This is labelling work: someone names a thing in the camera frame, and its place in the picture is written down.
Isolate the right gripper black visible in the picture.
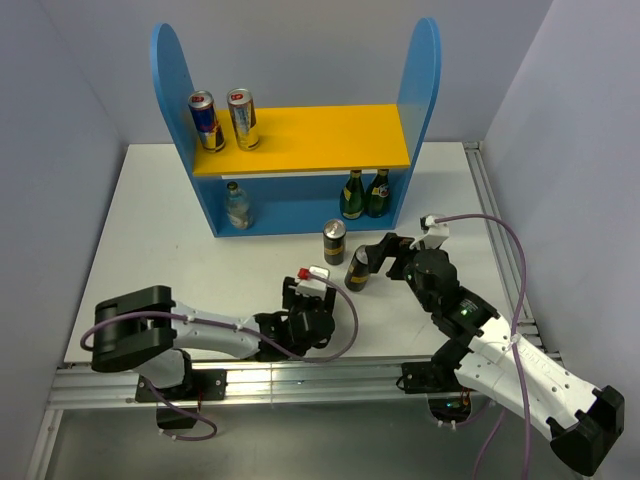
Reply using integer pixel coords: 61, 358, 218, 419
365, 232, 441, 312

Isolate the black yellow can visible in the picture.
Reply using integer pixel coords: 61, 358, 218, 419
344, 245, 369, 292

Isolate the clear Chang bottle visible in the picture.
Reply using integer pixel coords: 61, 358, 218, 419
225, 181, 253, 230

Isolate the silver gold Red Bull can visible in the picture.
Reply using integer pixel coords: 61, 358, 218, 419
227, 88, 260, 151

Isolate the blue silver Red Bull can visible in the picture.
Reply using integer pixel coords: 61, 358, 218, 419
188, 90, 225, 152

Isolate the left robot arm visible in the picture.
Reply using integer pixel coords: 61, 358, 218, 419
81, 277, 336, 399

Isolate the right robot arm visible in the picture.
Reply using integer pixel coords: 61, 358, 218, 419
366, 233, 625, 476

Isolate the blue and yellow wooden shelf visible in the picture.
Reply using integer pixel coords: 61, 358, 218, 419
150, 18, 442, 237

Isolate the green Perrier bottle red label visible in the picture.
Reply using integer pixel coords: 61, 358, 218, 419
365, 169, 390, 218

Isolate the green bottle yellow label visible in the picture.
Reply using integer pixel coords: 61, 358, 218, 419
340, 170, 365, 220

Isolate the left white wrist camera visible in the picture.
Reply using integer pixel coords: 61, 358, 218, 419
295, 265, 330, 299

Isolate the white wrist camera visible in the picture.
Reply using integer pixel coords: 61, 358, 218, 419
410, 214, 450, 251
295, 265, 330, 299

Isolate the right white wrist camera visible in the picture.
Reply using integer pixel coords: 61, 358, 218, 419
410, 214, 450, 251

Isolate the aluminium front rail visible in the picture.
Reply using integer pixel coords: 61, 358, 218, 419
47, 355, 496, 411

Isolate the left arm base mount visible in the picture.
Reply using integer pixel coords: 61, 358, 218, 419
134, 369, 227, 437

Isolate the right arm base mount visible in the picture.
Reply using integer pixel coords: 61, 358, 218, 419
396, 361, 472, 426

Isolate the aluminium side rail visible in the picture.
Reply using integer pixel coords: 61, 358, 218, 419
463, 142, 562, 364

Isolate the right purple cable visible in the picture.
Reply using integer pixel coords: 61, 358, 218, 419
437, 213, 529, 480

